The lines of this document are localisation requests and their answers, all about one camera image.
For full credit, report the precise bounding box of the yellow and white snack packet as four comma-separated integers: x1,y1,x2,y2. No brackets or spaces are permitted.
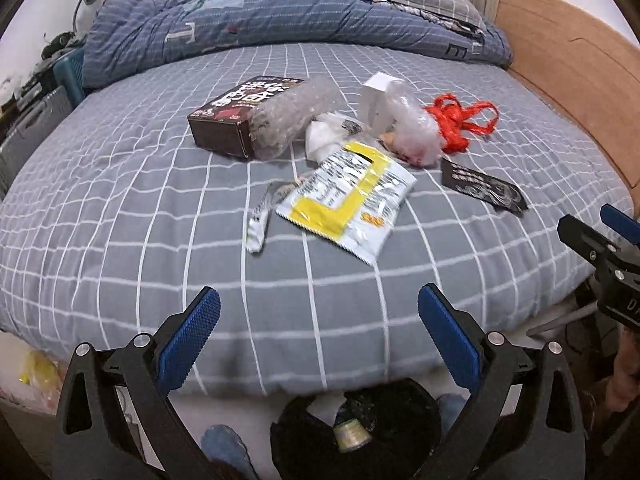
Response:
276,141,419,266

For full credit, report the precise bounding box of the black trash bin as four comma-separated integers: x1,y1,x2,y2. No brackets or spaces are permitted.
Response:
270,379,444,480

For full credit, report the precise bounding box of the black printed card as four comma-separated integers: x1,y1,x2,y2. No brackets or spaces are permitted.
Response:
440,157,530,217

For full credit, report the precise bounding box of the small white box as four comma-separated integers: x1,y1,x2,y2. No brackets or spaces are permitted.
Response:
361,72,407,129

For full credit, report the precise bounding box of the red plastic bag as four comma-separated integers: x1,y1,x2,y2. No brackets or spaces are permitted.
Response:
423,92,501,155

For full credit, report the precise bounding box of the clear bubble wrap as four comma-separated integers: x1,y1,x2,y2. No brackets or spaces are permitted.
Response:
249,76,342,162

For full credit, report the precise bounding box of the blue striped quilt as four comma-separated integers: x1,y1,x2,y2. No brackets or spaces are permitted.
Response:
82,0,514,89

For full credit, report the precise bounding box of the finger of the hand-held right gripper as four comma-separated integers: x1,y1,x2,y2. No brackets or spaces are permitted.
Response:
600,203,640,250
557,214,627,282

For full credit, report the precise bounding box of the white drawstring bag with QR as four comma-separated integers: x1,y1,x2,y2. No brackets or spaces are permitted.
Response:
303,112,382,164

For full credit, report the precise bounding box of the wooden bed frame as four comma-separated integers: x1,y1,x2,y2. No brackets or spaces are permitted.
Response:
492,0,640,211

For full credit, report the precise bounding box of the yellow plastic bag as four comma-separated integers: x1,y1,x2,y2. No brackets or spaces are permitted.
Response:
19,350,64,402

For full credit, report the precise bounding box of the clear plastic bag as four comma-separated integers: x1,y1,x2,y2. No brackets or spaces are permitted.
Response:
381,80,444,167

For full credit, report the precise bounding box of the brown cardboard box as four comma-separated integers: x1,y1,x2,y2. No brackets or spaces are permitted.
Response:
187,76,307,161

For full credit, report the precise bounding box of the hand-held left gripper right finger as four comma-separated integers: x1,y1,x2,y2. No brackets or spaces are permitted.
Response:
410,282,586,480

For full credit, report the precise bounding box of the grey suitcase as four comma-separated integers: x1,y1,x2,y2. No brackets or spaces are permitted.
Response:
0,85,76,197

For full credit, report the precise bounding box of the person's right hand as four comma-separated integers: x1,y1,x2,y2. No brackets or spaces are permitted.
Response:
607,330,640,411

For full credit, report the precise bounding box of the small white wrapper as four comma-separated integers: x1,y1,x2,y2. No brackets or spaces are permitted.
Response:
245,182,302,255

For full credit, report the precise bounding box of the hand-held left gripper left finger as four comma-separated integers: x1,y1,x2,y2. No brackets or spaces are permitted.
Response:
52,285,236,480

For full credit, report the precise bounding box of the teal plastic stool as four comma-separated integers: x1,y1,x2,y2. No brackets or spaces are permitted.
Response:
52,47,87,107

